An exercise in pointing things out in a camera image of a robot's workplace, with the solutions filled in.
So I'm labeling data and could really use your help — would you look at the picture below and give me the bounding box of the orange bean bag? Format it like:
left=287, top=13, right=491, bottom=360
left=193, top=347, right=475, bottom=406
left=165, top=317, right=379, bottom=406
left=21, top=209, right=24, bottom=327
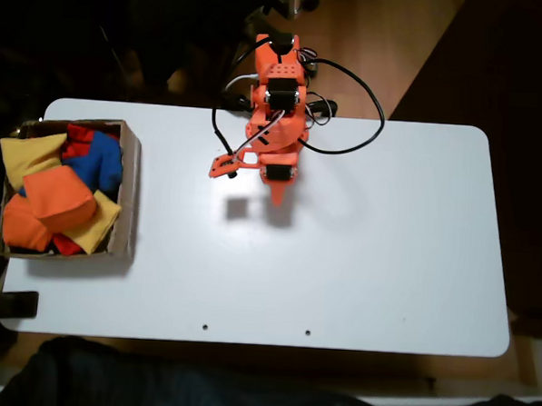
left=20, top=162, right=101, bottom=234
left=0, top=193, right=57, bottom=253

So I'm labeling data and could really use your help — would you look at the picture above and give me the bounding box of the cardboard box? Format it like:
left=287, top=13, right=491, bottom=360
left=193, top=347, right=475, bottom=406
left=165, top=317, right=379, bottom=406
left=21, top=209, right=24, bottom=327
left=0, top=114, right=144, bottom=266

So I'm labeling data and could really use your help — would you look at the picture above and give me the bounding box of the blue bean bag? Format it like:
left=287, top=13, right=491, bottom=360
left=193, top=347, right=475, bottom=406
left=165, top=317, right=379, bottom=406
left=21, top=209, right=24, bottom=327
left=16, top=126, right=126, bottom=203

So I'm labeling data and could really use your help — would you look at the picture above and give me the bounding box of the yellow bean bag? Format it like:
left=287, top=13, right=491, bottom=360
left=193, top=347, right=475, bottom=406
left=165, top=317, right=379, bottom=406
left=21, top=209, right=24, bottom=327
left=0, top=129, right=69, bottom=195
left=61, top=187, right=123, bottom=257

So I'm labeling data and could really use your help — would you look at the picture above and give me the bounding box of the red bean bag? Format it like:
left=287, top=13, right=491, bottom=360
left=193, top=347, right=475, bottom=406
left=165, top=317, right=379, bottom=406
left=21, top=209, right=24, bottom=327
left=62, top=122, right=122, bottom=163
left=49, top=231, right=86, bottom=258

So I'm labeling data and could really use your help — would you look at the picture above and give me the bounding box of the black table clamp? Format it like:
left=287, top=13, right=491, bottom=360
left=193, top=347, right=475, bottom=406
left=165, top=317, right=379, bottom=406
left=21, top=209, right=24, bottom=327
left=304, top=97, right=339, bottom=125
left=0, top=289, right=40, bottom=322

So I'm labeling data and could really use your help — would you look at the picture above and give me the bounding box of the person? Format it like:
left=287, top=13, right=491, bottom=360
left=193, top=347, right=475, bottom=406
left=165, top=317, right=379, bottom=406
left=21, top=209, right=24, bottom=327
left=0, top=332, right=542, bottom=406

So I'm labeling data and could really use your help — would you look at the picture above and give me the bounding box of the orange camera mount with camera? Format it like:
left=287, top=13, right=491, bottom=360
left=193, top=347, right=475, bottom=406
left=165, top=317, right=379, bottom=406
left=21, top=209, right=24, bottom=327
left=208, top=148, right=261, bottom=183

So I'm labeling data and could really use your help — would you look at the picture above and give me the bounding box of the white cable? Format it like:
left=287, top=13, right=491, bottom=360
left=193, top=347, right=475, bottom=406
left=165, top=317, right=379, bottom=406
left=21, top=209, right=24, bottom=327
left=223, top=72, right=261, bottom=95

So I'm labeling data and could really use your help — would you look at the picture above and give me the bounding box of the black camera cable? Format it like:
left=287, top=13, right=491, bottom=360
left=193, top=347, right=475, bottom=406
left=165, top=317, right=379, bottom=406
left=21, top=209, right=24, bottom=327
left=209, top=26, right=391, bottom=167

